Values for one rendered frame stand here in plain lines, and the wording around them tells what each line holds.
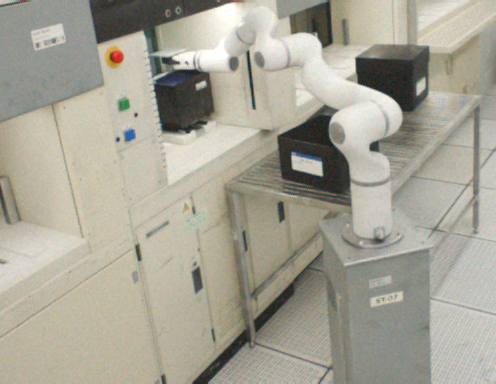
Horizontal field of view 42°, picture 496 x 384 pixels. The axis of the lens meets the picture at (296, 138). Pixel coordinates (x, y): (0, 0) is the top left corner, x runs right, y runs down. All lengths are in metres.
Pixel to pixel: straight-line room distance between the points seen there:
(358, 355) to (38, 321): 0.94
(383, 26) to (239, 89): 1.45
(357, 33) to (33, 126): 2.40
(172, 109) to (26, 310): 0.98
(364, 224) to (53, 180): 0.93
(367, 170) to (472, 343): 1.17
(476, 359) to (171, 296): 1.21
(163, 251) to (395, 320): 0.81
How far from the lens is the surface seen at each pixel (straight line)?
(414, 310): 2.06
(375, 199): 1.91
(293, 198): 2.29
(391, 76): 3.05
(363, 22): 3.93
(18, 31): 1.79
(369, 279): 1.94
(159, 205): 2.22
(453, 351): 2.78
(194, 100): 2.60
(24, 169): 2.14
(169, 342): 2.45
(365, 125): 1.79
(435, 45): 3.99
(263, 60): 2.01
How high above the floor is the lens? 1.76
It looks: 21 degrees down
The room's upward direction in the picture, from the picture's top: 5 degrees counter-clockwise
